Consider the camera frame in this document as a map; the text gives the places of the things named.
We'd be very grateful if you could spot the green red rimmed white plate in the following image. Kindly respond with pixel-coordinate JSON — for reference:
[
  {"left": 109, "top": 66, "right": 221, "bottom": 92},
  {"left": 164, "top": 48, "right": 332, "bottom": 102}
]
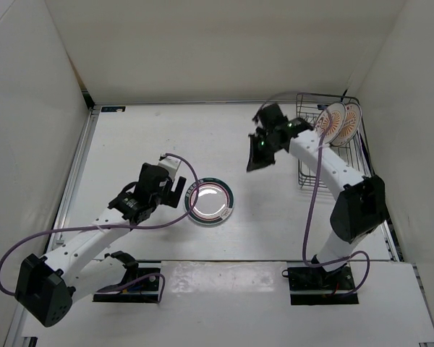
[{"left": 183, "top": 177, "right": 235, "bottom": 227}]

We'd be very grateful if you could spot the orange sunburst plate front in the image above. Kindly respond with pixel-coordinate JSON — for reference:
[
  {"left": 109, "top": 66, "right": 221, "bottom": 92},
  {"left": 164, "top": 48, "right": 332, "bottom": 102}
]
[{"left": 314, "top": 102, "right": 346, "bottom": 144}]

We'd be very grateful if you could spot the orange sunburst plate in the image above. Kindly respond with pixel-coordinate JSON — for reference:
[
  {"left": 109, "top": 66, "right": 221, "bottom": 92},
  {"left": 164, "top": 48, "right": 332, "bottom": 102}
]
[
  {"left": 331, "top": 103, "right": 362, "bottom": 147},
  {"left": 314, "top": 102, "right": 346, "bottom": 144}
]

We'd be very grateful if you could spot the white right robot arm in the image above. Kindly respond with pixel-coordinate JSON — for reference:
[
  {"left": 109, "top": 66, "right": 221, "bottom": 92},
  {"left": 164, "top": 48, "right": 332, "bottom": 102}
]
[{"left": 247, "top": 103, "right": 388, "bottom": 289}]

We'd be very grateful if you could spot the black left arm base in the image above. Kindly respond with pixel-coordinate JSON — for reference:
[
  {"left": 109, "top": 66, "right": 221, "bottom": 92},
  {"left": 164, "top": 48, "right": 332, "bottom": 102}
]
[{"left": 93, "top": 251, "right": 166, "bottom": 304}]

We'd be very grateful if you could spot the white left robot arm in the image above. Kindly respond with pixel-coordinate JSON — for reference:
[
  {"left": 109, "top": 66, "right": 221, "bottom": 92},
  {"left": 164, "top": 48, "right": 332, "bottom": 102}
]
[{"left": 14, "top": 156, "right": 186, "bottom": 327}]

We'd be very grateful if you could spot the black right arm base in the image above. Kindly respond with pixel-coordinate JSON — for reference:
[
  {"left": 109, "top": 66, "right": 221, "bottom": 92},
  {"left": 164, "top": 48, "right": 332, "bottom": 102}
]
[{"left": 281, "top": 265, "right": 359, "bottom": 306}]

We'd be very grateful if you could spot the small label sticker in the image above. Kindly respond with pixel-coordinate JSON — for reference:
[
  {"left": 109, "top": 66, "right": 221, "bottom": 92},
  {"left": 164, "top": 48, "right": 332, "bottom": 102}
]
[{"left": 101, "top": 106, "right": 126, "bottom": 113}]

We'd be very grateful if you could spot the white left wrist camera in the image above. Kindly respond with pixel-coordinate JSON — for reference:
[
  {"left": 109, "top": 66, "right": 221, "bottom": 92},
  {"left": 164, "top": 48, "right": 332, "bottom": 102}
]
[{"left": 158, "top": 153, "right": 182, "bottom": 181}]

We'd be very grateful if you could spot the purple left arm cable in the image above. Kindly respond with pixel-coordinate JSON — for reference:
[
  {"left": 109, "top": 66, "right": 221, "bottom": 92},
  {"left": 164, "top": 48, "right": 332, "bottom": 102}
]
[{"left": 0, "top": 153, "right": 200, "bottom": 294}]

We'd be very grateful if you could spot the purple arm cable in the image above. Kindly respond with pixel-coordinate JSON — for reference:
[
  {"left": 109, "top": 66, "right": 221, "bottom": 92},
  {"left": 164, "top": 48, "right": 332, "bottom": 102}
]
[
  {"left": 260, "top": 90, "right": 370, "bottom": 298},
  {"left": 0, "top": 153, "right": 200, "bottom": 294}
]

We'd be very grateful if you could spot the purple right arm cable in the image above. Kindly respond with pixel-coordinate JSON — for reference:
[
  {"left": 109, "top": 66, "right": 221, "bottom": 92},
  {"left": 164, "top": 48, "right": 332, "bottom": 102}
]
[{"left": 260, "top": 90, "right": 370, "bottom": 298}]

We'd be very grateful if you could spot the aluminium table edge rail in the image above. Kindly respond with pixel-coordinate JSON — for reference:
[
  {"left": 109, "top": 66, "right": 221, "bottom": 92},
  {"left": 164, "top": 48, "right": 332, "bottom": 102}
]
[{"left": 383, "top": 219, "right": 404, "bottom": 262}]

